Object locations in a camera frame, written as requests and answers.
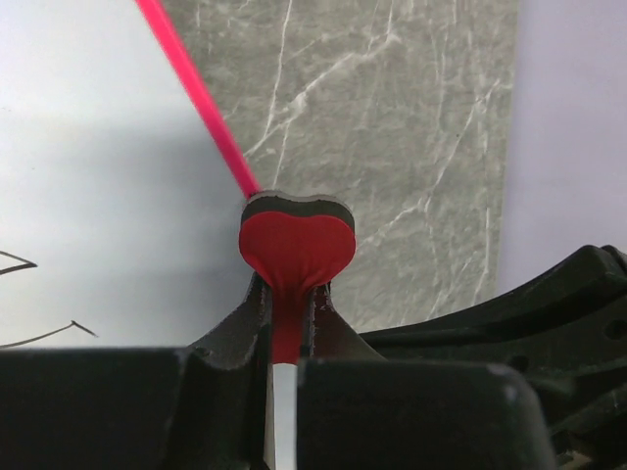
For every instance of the red whiteboard eraser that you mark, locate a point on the red whiteboard eraser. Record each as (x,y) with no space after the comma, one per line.
(295,244)

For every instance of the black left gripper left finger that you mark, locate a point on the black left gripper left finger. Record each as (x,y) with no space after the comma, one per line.
(199,407)

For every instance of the white board with pink frame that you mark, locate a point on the white board with pink frame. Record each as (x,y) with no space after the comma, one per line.
(121,185)

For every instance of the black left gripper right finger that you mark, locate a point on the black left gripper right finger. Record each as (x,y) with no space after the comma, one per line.
(358,410)

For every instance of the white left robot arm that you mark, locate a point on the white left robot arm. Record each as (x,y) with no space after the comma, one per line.
(533,379)

